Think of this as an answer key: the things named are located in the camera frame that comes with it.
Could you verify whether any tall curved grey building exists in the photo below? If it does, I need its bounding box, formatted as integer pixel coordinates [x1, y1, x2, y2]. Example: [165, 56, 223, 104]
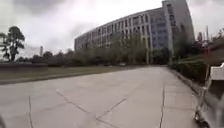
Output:
[73, 0, 196, 64]

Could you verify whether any tall dark tree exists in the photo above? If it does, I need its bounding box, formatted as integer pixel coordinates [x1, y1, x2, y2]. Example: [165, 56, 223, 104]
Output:
[0, 25, 26, 63]

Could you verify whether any row of trees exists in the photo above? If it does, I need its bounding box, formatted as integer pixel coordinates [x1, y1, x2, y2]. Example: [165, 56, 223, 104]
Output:
[14, 31, 174, 67]

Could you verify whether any dark green hedge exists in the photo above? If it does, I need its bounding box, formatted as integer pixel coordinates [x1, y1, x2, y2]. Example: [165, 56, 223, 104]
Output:
[168, 59, 210, 84]

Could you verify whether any grass strip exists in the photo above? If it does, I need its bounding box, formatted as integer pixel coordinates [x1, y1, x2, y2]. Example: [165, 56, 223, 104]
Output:
[0, 64, 141, 85]

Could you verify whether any white vehicle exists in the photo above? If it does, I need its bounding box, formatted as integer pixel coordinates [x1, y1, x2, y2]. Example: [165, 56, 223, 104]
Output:
[194, 62, 224, 128]

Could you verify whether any grey concrete slab plaza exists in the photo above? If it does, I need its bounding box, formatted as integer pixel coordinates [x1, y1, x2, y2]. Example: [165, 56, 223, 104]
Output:
[0, 65, 205, 128]

